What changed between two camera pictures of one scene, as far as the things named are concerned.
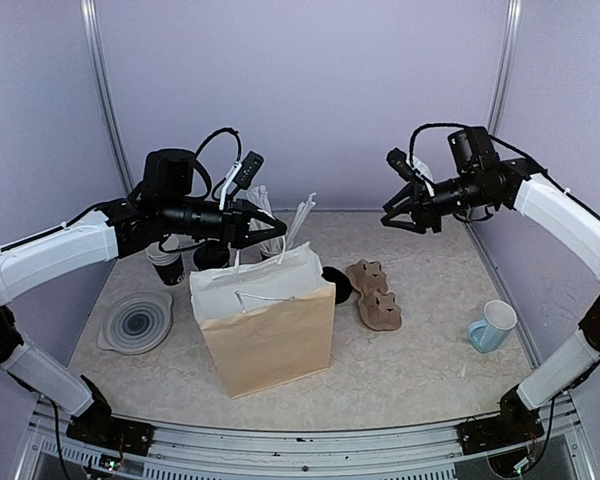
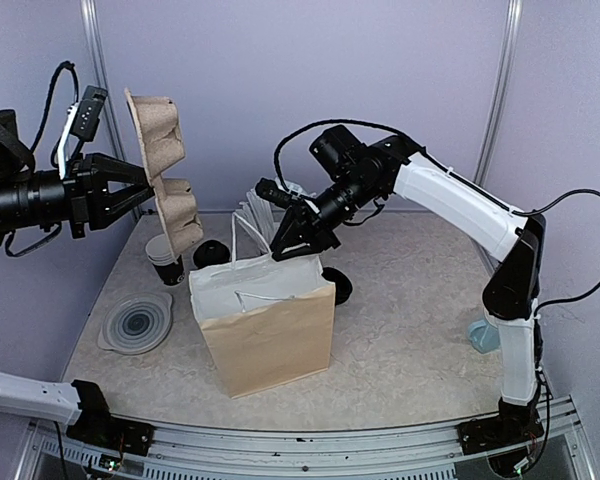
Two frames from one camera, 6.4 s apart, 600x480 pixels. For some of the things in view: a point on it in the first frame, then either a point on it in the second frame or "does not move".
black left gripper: x=235 y=224 -> x=85 y=195
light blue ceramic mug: x=499 y=318 does not move
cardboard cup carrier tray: x=377 y=307 -> x=156 y=124
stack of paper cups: x=169 y=265 does not move
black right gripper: x=422 y=210 -> x=307 y=225
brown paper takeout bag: x=269 y=324 does not move
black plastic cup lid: x=211 y=254 does not move
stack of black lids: x=343 y=285 does not move
